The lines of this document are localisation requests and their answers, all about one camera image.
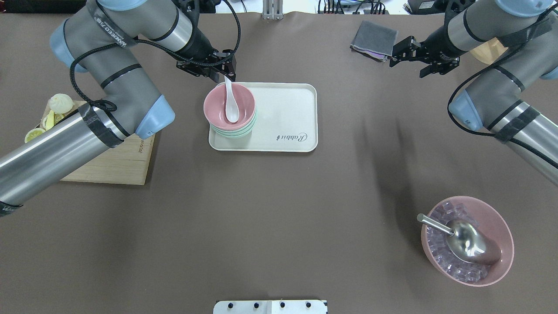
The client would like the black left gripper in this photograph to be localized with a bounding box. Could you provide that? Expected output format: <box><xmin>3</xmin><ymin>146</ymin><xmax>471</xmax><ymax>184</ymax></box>
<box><xmin>176</xmin><ymin>49</ymin><xmax>237</xmax><ymax>83</ymax></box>

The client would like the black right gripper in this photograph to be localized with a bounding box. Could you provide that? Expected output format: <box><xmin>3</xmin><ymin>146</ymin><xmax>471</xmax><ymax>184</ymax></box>
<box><xmin>389</xmin><ymin>36</ymin><xmax>460</xmax><ymax>78</ymax></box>

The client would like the small pink bowl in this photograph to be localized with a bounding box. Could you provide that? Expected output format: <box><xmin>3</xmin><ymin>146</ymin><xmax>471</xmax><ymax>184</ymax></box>
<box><xmin>203</xmin><ymin>83</ymin><xmax>256</xmax><ymax>130</ymax></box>

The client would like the white ceramic spoon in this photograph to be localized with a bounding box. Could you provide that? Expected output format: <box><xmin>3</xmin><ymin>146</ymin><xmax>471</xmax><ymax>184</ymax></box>
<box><xmin>225</xmin><ymin>76</ymin><xmax>239</xmax><ymax>123</ymax></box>

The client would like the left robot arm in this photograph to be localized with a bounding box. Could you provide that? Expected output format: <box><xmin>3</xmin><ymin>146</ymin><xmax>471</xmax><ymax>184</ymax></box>
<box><xmin>0</xmin><ymin>0</ymin><xmax>241</xmax><ymax>217</ymax></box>

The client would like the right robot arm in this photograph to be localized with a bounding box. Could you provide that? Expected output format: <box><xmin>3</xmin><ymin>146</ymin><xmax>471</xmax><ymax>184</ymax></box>
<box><xmin>389</xmin><ymin>0</ymin><xmax>558</xmax><ymax>184</ymax></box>

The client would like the green bowl stack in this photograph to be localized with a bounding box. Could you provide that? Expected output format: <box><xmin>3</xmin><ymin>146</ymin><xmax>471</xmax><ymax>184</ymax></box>
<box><xmin>209</xmin><ymin>111</ymin><xmax>259</xmax><ymax>138</ymax></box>

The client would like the large pink bowl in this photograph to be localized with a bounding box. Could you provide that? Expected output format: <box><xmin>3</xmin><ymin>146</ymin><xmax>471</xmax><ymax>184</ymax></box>
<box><xmin>417</xmin><ymin>195</ymin><xmax>514</xmax><ymax>287</ymax></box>

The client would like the grey folded cloth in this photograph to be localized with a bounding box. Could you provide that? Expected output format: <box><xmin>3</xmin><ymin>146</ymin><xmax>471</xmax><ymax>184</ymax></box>
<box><xmin>350</xmin><ymin>20</ymin><xmax>398</xmax><ymax>62</ymax></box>

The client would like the wooden mug tree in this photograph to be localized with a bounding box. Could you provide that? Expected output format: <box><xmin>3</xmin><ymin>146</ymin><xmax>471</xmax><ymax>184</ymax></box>
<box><xmin>469</xmin><ymin>38</ymin><xmax>508</xmax><ymax>65</ymax></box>

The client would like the cream serving tray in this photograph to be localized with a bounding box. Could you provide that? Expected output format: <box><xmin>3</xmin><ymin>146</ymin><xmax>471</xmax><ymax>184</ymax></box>
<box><xmin>208</xmin><ymin>82</ymin><xmax>318</xmax><ymax>153</ymax></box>

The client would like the wooden cutting board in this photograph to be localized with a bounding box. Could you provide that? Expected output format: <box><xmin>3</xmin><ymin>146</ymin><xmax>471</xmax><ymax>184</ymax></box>
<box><xmin>39</xmin><ymin>100</ymin><xmax>156</xmax><ymax>186</ymax></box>

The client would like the white toy steamed bun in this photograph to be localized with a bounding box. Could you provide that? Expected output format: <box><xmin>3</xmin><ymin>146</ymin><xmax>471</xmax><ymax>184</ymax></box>
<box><xmin>48</xmin><ymin>93</ymin><xmax>74</xmax><ymax>115</ymax></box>

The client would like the upper lemon slice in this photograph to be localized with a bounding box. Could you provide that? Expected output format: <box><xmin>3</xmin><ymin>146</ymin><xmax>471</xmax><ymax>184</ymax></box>
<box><xmin>41</xmin><ymin>114</ymin><xmax>65</xmax><ymax>129</ymax></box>

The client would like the metal ice scoop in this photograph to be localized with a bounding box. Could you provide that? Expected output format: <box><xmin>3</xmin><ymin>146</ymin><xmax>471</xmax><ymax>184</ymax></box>
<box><xmin>417</xmin><ymin>213</ymin><xmax>502</xmax><ymax>266</ymax></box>

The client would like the aluminium frame post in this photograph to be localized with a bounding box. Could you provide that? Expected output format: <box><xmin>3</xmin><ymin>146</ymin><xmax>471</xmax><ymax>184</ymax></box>
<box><xmin>262</xmin><ymin>0</ymin><xmax>284</xmax><ymax>20</ymax></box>

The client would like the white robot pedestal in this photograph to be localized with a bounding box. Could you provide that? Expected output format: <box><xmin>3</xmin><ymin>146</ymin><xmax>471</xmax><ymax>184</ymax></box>
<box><xmin>213</xmin><ymin>300</ymin><xmax>329</xmax><ymax>314</ymax></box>

